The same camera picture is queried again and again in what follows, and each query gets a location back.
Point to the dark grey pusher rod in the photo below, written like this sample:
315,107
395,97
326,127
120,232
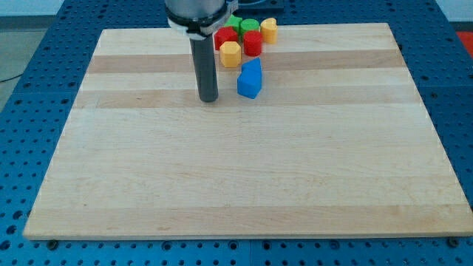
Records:
205,68

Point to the blue pentagon block front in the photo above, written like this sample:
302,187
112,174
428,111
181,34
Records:
249,83

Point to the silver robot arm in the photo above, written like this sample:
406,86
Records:
199,20

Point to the yellow hexagon block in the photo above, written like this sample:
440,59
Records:
230,54

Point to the red star block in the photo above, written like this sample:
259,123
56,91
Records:
224,34

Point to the green star block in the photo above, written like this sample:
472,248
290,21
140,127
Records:
234,22

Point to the red cylinder block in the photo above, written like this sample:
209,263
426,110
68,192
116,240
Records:
252,41

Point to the green cylinder block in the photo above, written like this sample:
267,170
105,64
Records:
247,25

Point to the yellow heart block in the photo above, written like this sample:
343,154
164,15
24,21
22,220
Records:
269,30

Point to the light wooden board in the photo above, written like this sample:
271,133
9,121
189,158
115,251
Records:
338,144

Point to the blue perforated table plate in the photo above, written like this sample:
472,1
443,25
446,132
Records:
35,114

